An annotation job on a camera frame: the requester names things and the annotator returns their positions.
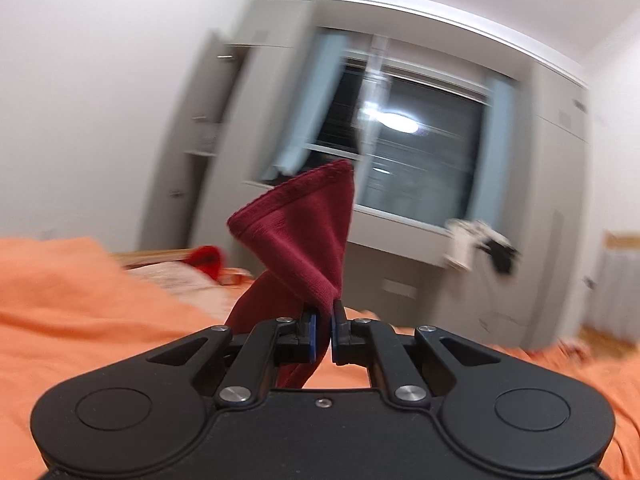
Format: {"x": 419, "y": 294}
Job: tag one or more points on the white wall socket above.
{"x": 399, "y": 288}

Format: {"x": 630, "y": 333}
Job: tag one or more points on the white radiator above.
{"x": 617, "y": 295}

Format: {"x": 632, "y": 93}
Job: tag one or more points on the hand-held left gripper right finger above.
{"x": 336, "y": 340}

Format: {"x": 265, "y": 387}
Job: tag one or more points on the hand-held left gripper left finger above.
{"x": 312, "y": 334}

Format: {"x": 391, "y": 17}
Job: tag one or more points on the grey built-in wardrobe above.
{"x": 200, "y": 135}

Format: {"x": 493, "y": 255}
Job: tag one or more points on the bright red cloth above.
{"x": 205, "y": 260}

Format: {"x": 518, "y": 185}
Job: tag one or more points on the orange blanket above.
{"x": 75, "y": 320}

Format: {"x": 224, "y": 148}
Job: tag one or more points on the light blue curtain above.
{"x": 492, "y": 160}
{"x": 310, "y": 110}

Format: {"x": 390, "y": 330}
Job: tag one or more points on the pale patterned pillow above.
{"x": 190, "y": 285}

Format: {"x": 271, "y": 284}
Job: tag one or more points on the wooden bed frame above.
{"x": 150, "y": 256}

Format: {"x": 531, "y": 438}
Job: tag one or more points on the white cloth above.
{"x": 462, "y": 245}

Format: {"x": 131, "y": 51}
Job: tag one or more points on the black cloth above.
{"x": 502, "y": 255}

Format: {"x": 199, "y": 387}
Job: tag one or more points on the dark red garment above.
{"x": 300, "y": 230}

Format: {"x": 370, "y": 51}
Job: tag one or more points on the window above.
{"x": 425, "y": 170}

